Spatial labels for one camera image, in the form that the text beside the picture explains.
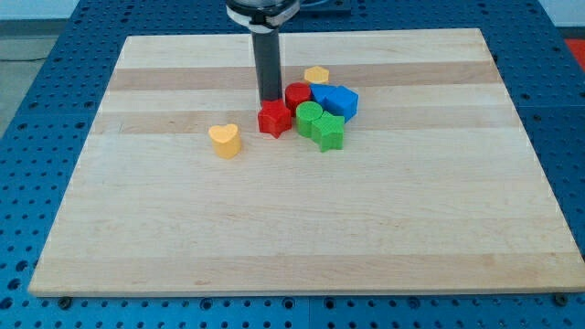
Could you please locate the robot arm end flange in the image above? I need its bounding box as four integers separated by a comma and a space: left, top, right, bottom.
226, 0, 301, 34

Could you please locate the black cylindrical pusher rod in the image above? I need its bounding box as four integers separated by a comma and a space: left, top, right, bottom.
251, 28, 282, 101

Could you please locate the blue cube block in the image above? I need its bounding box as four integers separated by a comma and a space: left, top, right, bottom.
324, 86, 358, 122

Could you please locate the red star block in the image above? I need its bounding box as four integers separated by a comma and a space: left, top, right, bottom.
258, 99, 292, 139

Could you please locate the blue triangle block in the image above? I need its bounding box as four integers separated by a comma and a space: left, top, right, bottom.
309, 83, 336, 107

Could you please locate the yellow heart block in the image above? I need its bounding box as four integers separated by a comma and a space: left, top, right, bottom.
208, 123, 242, 159

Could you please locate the yellow hexagon block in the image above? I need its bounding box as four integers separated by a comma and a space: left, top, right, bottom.
303, 66, 330, 84

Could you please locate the red cylinder block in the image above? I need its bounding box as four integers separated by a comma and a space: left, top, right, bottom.
284, 82, 312, 117

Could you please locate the light wooden board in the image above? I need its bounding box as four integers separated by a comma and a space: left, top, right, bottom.
28, 28, 584, 297

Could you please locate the green star block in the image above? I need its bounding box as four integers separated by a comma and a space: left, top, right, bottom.
311, 111, 345, 153

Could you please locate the green cylinder block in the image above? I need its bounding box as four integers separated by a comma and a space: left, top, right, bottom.
296, 101, 324, 138

